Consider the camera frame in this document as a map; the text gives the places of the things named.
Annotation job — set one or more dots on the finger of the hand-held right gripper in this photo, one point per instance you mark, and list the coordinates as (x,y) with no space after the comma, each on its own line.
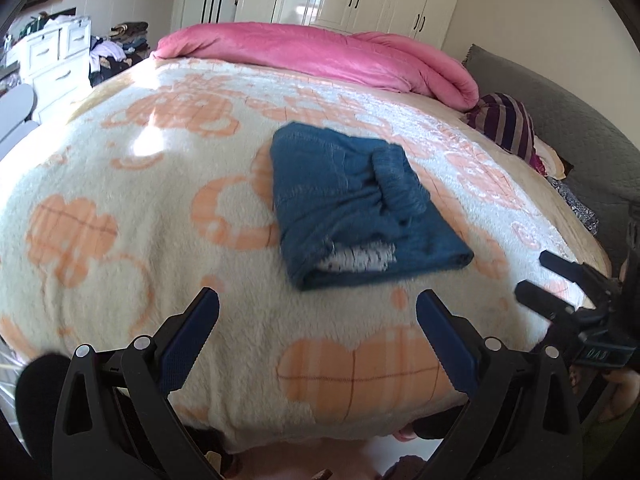
(542,300)
(575,272)

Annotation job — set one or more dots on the pile of clothes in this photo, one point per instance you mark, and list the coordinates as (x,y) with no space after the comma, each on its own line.
(120,50)

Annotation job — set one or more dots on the white chest of drawers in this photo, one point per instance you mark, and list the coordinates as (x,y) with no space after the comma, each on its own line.
(52,60)

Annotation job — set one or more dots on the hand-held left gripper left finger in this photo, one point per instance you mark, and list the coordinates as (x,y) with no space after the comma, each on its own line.
(192,335)

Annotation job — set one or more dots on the cream blanket with orange flowers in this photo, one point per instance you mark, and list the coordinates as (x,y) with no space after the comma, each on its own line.
(175,210)

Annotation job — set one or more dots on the grey ironing board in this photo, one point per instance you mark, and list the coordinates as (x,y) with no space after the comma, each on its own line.
(15,115)

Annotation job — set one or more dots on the pink duvet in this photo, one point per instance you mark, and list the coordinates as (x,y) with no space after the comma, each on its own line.
(325,50)

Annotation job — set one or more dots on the blue pants with lace hem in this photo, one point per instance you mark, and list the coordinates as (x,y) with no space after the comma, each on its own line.
(350,200)

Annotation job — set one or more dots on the grey quilted cushion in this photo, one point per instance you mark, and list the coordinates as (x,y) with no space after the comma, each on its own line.
(565,110)

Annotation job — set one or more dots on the dark patterned cloth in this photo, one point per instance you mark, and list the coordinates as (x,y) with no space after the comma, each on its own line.
(580,207)

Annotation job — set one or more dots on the purple striped cloth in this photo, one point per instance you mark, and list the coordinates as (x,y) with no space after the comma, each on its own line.
(505,120)

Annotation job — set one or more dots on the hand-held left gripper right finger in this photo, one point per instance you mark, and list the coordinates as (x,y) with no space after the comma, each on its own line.
(445,345)

